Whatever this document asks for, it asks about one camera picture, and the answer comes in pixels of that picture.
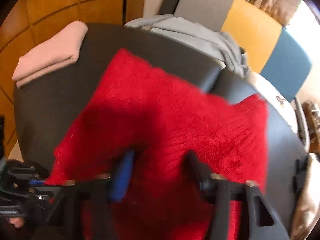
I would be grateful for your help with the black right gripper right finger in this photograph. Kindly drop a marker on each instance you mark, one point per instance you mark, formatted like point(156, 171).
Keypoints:
point(236, 204)

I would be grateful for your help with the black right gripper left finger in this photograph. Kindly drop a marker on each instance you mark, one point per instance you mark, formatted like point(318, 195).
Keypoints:
point(105, 188)

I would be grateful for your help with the red knitted sweater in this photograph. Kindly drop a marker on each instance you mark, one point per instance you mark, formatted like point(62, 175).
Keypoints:
point(141, 108)

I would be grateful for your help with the beige fluffy blanket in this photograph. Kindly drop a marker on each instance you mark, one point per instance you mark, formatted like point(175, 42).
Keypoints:
point(306, 214)

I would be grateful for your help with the white printed pillow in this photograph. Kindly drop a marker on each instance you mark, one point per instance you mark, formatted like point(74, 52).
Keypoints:
point(274, 98)

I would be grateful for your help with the light grey garment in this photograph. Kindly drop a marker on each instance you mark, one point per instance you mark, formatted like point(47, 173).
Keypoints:
point(221, 46)

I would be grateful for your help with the grey yellow blue sofa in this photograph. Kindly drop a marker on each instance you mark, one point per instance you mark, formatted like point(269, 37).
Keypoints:
point(271, 50)

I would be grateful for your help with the folded pink cloth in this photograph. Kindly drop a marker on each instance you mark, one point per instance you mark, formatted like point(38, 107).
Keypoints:
point(57, 52)

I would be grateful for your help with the wooden wardrobe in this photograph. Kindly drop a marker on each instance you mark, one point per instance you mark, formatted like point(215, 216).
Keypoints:
point(30, 22)

